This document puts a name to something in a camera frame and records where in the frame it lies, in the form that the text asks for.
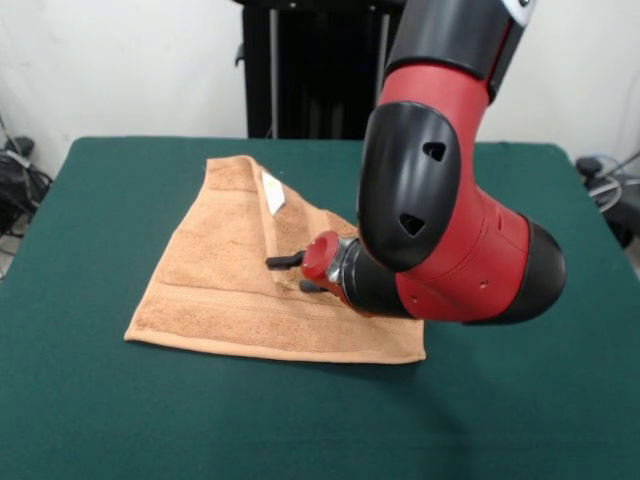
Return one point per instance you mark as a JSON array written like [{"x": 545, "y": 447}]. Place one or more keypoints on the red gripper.
[{"x": 317, "y": 255}]

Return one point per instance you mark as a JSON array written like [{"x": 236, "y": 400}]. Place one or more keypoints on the dark green table cloth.
[{"x": 500, "y": 375}]

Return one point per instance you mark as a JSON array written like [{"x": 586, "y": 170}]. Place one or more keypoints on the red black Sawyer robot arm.
[{"x": 450, "y": 200}]

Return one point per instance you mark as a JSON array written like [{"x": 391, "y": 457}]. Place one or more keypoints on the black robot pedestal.
[{"x": 310, "y": 75}]

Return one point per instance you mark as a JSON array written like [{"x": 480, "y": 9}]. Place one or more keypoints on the tan terry towel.
[{"x": 210, "y": 280}]

